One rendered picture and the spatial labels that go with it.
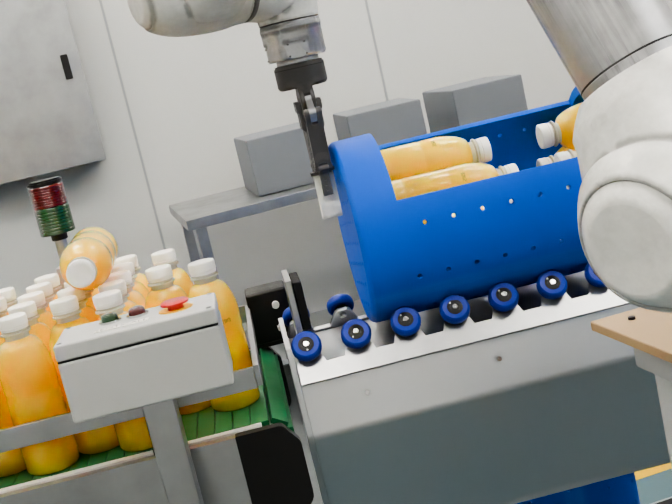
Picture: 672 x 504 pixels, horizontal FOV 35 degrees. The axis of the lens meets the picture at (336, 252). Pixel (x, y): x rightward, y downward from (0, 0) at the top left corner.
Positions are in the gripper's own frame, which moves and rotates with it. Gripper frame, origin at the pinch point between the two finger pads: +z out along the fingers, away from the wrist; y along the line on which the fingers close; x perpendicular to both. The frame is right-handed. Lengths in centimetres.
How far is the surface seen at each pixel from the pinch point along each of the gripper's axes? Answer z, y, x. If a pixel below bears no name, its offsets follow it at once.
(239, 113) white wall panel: -4, -323, -6
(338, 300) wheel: 18.6, -10.3, -1.3
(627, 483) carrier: 72, -30, 46
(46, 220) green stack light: -3, -35, -48
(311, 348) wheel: 20.1, 9.4, -7.9
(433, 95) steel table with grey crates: 6, -283, 74
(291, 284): 11.5, 3.0, -8.5
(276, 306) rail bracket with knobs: 18.6, -17.0, -11.3
